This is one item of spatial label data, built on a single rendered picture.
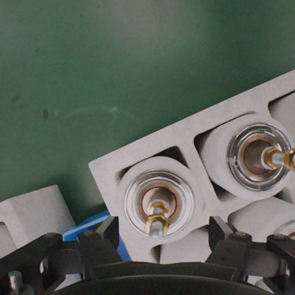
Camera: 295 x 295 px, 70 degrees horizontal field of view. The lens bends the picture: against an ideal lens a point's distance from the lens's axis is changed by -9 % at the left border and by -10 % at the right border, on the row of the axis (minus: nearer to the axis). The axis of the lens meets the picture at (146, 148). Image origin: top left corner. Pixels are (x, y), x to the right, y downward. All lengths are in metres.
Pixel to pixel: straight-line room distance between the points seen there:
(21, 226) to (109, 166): 0.17
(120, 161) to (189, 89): 0.26
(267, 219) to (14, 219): 0.36
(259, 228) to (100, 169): 0.22
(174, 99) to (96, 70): 0.19
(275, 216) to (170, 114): 0.31
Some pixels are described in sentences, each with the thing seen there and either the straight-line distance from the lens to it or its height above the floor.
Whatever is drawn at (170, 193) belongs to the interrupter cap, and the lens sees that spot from 0.25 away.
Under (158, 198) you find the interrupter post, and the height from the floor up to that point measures 0.28.
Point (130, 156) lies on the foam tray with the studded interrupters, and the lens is 0.32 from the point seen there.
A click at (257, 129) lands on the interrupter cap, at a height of 0.25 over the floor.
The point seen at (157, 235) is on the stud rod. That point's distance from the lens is 0.16.
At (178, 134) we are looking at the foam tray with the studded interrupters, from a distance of 0.31.
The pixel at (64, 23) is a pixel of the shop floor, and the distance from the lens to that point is 0.63.
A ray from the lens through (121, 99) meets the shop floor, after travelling 0.51.
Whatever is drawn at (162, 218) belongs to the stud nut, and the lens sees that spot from 0.17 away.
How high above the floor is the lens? 0.49
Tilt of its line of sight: 86 degrees down
